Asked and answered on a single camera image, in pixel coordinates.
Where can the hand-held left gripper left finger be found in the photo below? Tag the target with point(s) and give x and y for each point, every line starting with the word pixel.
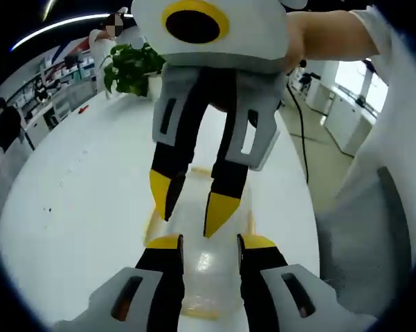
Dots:
pixel 159 283

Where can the person in white shirt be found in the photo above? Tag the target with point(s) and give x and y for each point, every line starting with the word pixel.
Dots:
pixel 384 145

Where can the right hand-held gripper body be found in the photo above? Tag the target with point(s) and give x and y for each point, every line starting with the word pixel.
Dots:
pixel 252 31

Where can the long curved ceiling light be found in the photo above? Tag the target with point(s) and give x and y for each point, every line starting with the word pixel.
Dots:
pixel 55 29

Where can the white low cabinet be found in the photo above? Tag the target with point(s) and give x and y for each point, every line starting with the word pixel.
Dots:
pixel 349 124

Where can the white counter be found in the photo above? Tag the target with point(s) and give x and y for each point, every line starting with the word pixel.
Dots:
pixel 59 107

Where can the green potted plant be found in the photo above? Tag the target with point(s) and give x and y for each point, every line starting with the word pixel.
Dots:
pixel 131 71

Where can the white storage shelves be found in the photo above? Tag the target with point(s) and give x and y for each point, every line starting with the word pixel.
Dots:
pixel 55 74

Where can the small red object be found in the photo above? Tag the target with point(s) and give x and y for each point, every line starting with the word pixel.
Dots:
pixel 83 110

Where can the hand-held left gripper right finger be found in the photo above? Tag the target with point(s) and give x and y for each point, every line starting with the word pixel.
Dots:
pixel 263 276

